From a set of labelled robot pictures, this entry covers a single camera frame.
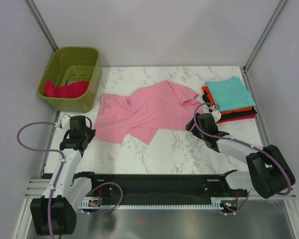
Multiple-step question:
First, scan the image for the white slotted cable duct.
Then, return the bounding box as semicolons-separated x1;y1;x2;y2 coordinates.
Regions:
79;198;238;211

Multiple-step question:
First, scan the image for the olive green plastic bin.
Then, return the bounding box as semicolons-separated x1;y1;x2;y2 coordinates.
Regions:
37;47;102;113

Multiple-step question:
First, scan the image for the folded magenta t shirt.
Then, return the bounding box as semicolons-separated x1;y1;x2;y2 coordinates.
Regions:
217;115;256;123

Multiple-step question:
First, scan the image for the right aluminium frame post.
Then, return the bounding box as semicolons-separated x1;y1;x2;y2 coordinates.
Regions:
242;0;289;74

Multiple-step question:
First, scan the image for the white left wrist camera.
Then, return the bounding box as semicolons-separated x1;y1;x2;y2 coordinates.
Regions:
54;114;71;130

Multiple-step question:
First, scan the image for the pink t shirt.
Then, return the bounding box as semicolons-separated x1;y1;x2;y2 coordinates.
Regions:
94;81;200;144

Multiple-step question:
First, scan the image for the left aluminium frame post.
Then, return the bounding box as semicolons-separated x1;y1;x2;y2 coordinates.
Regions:
24;0;58;52

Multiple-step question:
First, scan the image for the aluminium frame post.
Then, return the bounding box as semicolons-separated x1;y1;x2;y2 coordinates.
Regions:
24;0;58;52
242;0;289;74

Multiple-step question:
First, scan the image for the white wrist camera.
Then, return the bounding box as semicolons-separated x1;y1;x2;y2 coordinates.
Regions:
209;106;222;123
54;114;71;130

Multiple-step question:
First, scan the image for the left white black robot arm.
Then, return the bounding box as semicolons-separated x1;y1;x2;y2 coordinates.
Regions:
30;116;100;238

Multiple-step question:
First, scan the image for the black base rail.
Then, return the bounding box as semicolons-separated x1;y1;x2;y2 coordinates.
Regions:
74;172;247;206

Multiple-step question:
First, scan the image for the folded black t shirt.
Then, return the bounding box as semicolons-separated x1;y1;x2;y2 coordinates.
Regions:
200;91;258;122

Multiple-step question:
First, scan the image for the red t shirt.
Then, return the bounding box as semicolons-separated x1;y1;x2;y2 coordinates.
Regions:
44;81;89;99

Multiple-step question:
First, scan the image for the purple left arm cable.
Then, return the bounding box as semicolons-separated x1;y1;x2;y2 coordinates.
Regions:
16;121;67;239

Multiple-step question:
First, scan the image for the folded orange t shirt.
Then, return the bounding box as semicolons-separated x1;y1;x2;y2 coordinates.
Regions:
202;86;254;115

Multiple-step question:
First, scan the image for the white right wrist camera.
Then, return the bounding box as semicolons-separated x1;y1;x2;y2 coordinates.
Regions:
209;106;222;123

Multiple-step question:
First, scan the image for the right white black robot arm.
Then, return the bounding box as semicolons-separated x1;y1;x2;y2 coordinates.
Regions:
185;113;296;199

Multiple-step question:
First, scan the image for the folded teal t shirt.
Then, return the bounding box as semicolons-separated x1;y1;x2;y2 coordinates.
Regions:
204;76;256;112

